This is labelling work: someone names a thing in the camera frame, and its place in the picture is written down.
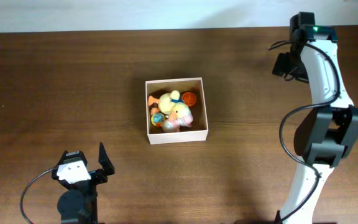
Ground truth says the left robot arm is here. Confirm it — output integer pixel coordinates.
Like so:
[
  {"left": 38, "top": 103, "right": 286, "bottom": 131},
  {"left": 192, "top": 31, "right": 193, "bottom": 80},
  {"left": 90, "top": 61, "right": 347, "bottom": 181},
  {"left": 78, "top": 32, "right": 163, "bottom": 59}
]
[{"left": 52, "top": 143, "right": 115, "bottom": 224}]

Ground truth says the white pink duck figure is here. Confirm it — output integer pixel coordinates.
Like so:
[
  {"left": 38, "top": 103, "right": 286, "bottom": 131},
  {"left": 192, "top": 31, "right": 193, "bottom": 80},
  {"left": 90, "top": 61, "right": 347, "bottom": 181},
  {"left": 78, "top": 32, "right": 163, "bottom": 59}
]
[{"left": 162, "top": 114, "right": 193, "bottom": 133}]

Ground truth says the white cardboard box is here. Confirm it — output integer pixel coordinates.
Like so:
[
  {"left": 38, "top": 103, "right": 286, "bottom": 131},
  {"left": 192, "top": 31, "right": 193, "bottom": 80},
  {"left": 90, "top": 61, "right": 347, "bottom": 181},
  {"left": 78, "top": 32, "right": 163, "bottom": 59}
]
[{"left": 145, "top": 78, "right": 208, "bottom": 144}]

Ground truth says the orange round spinner toy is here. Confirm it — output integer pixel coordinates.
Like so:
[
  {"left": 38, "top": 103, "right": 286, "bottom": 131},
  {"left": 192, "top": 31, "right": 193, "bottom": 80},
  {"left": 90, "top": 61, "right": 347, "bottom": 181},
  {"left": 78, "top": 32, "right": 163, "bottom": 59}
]
[{"left": 181, "top": 91, "right": 197, "bottom": 107}]

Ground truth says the yellow pellet drum toy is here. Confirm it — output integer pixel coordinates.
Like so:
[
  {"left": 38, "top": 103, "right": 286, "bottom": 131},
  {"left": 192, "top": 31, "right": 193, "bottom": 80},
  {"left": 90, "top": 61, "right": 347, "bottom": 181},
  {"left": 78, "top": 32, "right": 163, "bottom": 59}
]
[{"left": 150, "top": 113, "right": 165, "bottom": 128}]

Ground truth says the yellow plush duck toy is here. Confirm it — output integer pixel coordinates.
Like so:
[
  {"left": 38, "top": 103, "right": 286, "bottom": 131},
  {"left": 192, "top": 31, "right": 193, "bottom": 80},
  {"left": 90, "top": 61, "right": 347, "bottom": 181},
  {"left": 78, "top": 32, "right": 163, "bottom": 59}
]
[{"left": 147, "top": 90, "right": 193, "bottom": 121}]

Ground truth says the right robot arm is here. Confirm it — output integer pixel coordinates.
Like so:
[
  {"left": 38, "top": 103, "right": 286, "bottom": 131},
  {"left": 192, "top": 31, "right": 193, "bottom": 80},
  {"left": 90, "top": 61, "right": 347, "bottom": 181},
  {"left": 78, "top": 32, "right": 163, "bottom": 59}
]
[{"left": 270, "top": 12, "right": 358, "bottom": 223}]

